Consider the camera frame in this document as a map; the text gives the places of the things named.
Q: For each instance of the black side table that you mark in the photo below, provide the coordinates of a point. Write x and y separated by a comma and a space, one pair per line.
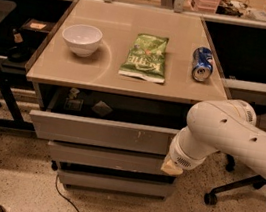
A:
11, 75

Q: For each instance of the white ceramic bowl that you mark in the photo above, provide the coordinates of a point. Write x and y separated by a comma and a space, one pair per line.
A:
82, 40

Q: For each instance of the white square label card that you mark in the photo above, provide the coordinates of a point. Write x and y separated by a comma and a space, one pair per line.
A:
73, 104

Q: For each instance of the white folded paper packet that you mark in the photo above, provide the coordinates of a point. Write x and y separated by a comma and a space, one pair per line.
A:
101, 108

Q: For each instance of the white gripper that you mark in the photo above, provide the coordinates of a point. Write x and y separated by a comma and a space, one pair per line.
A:
181, 156

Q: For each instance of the black office chair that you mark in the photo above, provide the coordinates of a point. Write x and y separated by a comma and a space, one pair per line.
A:
256, 182

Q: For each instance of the grey drawer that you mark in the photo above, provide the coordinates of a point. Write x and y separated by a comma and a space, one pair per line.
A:
127, 185
105, 158
135, 124

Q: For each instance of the grey bottom drawer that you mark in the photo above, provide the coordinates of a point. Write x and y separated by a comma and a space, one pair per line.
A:
127, 185

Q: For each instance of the grey middle drawer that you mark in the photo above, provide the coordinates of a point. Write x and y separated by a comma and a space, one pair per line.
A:
105, 158

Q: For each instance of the green chip bag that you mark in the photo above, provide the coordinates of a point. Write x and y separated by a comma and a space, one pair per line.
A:
146, 59

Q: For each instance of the blue soda can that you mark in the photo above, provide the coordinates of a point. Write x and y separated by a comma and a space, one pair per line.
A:
202, 65

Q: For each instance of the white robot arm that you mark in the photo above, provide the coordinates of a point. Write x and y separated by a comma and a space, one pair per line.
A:
228, 126

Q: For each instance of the small crumpled white wrapper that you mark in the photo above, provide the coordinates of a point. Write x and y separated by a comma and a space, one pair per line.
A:
73, 93

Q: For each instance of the grey drawer cabinet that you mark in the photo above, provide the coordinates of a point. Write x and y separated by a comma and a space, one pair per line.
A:
114, 86

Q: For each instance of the grey top drawer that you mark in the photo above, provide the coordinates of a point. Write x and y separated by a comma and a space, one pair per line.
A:
135, 124

